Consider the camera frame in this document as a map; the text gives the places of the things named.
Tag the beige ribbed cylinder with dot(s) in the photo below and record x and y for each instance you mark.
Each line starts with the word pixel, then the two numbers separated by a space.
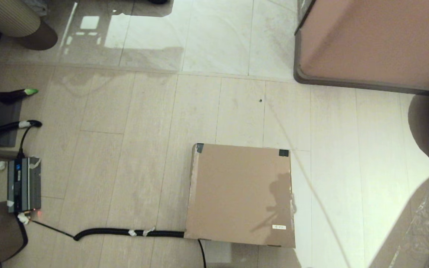
pixel 2 15

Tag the grey crumpled cloth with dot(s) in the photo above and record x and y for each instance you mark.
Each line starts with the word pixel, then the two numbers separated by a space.
pixel 35 6

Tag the white tape wad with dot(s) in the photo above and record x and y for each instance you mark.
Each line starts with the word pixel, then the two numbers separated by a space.
pixel 23 219

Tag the black rod with green tip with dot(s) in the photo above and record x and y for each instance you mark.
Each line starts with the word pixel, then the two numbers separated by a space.
pixel 13 96

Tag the grey metal power inverter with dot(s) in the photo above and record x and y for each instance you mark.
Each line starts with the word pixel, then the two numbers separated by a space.
pixel 24 186

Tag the pink cabinet with dark trim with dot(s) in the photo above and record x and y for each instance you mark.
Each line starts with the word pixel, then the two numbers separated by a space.
pixel 378 37

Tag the brown cardboard shoe box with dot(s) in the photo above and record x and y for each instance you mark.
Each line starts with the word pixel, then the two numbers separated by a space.
pixel 237 193

